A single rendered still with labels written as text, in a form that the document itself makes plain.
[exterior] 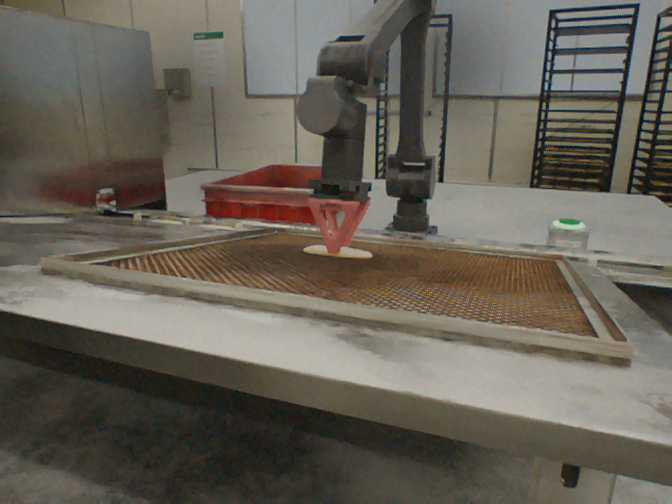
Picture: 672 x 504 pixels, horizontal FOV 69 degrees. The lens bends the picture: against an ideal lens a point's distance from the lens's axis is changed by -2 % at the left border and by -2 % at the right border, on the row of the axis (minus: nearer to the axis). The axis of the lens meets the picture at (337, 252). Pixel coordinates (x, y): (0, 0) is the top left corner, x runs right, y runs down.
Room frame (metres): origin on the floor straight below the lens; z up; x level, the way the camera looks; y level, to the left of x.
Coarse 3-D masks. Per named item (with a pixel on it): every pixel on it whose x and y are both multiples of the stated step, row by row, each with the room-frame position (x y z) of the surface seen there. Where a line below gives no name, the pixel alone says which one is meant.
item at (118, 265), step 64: (64, 256) 0.47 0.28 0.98; (128, 256) 0.53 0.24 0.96; (192, 256) 0.58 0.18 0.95; (256, 256) 0.61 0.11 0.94; (320, 256) 0.64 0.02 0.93; (384, 256) 0.68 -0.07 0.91; (448, 256) 0.71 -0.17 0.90; (512, 256) 0.74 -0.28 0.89; (384, 320) 0.32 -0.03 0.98; (448, 320) 0.31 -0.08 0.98; (512, 320) 0.36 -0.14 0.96; (576, 320) 0.37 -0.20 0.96
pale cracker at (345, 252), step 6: (312, 246) 0.67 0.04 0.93; (318, 246) 0.66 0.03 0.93; (324, 246) 0.66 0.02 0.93; (312, 252) 0.65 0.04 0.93; (318, 252) 0.65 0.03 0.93; (324, 252) 0.65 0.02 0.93; (342, 252) 0.64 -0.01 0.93; (348, 252) 0.64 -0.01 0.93; (354, 252) 0.64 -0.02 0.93; (360, 252) 0.64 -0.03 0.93; (366, 252) 0.64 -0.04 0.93; (360, 258) 0.64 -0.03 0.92; (366, 258) 0.64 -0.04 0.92
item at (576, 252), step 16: (256, 224) 1.07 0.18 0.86; (272, 224) 1.07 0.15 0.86; (288, 224) 1.07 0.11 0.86; (304, 224) 1.07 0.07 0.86; (432, 240) 0.94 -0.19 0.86; (448, 240) 0.94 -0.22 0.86; (464, 240) 0.94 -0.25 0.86; (480, 240) 0.94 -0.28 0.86; (576, 256) 0.84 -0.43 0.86; (592, 256) 0.84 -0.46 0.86; (608, 256) 0.84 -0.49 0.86; (624, 256) 0.84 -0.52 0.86; (640, 256) 0.84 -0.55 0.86; (656, 256) 0.83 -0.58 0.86
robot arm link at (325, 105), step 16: (384, 64) 0.70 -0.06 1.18; (320, 80) 0.61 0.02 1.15; (336, 80) 0.61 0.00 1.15; (368, 80) 0.67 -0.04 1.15; (384, 80) 0.70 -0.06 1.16; (304, 96) 0.61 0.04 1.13; (320, 96) 0.60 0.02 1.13; (336, 96) 0.59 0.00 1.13; (352, 96) 0.71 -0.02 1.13; (368, 96) 0.70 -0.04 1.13; (304, 112) 0.61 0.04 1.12; (320, 112) 0.60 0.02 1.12; (336, 112) 0.59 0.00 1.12; (352, 112) 0.63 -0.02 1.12; (304, 128) 0.60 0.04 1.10; (320, 128) 0.59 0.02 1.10; (336, 128) 0.60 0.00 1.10
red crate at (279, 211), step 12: (216, 204) 1.25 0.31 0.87; (228, 204) 1.24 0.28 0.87; (240, 204) 1.23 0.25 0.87; (264, 204) 1.21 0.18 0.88; (276, 204) 1.20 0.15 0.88; (240, 216) 1.23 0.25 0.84; (252, 216) 1.22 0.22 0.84; (264, 216) 1.21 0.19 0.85; (276, 216) 1.20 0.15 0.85; (288, 216) 1.20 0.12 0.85; (300, 216) 1.19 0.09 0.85; (312, 216) 1.18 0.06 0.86; (324, 216) 1.25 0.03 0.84
